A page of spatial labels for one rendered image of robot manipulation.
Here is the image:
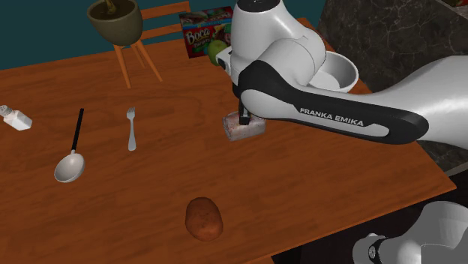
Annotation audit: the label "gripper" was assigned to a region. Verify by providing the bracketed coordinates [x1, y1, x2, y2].
[232, 82, 252, 126]

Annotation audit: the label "green apple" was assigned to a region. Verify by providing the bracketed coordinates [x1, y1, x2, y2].
[208, 39, 230, 67]

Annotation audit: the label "red food box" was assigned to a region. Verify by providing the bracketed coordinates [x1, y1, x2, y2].
[178, 5, 236, 60]

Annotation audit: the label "brown potato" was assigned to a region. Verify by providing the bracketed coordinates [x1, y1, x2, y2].
[184, 196, 224, 242]

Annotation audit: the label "white bowl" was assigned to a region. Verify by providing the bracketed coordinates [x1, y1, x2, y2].
[307, 50, 360, 94]

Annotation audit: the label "wooden table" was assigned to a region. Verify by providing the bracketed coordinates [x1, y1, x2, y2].
[0, 17, 458, 264]

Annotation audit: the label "silver fork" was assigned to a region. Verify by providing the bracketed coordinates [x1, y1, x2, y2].
[125, 106, 138, 152]

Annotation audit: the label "wooden chair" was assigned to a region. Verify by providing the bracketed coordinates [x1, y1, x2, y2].
[139, 0, 192, 42]

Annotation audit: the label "olive plant pot, wooden legs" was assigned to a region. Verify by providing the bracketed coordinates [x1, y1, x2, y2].
[86, 0, 164, 90]

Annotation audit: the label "dark marble counter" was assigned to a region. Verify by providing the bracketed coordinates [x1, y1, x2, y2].
[316, 0, 468, 173]

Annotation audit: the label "white salt shaker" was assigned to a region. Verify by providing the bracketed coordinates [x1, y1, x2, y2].
[0, 104, 34, 132]

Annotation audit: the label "silver ladle with black handle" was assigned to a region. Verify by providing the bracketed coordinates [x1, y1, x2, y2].
[53, 107, 87, 184]

